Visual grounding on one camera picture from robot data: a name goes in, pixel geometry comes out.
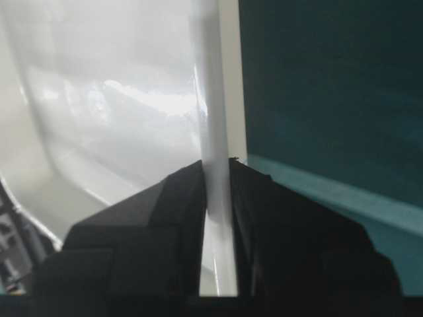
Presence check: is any teal table mat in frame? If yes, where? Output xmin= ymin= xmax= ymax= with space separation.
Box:
xmin=239 ymin=1 xmax=422 ymax=297

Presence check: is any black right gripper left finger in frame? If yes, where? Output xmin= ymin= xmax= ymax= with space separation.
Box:
xmin=31 ymin=161 xmax=207 ymax=316

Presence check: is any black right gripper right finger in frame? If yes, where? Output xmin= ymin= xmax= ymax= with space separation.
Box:
xmin=229 ymin=158 xmax=404 ymax=316

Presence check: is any white plastic case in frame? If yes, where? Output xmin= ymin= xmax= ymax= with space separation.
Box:
xmin=1 ymin=1 xmax=247 ymax=296

